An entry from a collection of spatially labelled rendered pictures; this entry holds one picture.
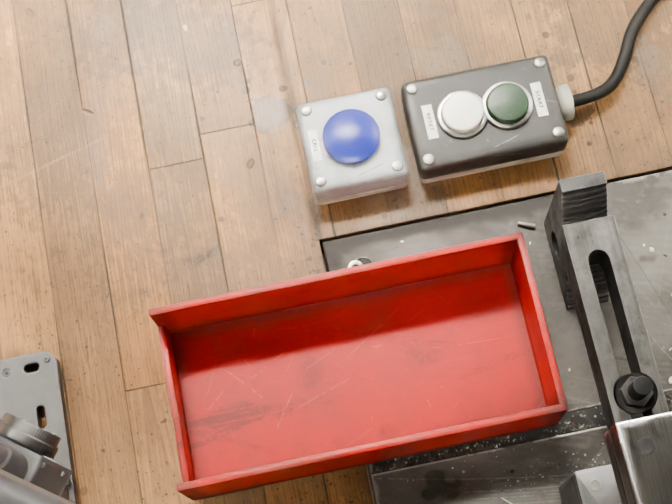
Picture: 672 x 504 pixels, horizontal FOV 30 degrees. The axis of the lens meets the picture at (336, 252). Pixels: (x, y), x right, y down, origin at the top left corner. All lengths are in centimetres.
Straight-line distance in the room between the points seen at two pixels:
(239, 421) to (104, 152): 22
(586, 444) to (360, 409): 15
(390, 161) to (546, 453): 22
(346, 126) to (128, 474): 28
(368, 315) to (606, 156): 21
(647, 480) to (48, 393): 43
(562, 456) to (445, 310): 13
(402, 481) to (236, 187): 24
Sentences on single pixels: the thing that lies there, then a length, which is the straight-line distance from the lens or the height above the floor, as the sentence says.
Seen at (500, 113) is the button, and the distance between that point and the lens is 88.
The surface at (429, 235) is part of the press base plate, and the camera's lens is 89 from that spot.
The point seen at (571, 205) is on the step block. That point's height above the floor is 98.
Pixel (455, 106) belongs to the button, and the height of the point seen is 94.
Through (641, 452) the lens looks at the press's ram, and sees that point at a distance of 62.
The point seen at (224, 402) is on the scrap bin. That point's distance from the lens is 86.
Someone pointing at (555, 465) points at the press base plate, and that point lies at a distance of 86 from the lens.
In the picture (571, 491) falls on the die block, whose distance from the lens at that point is 80.
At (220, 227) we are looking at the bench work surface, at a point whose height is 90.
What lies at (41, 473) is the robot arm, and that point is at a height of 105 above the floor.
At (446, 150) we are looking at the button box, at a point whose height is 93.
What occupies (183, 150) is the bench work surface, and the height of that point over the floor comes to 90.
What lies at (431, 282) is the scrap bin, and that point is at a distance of 87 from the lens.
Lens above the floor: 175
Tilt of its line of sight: 73 degrees down
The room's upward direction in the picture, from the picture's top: 10 degrees counter-clockwise
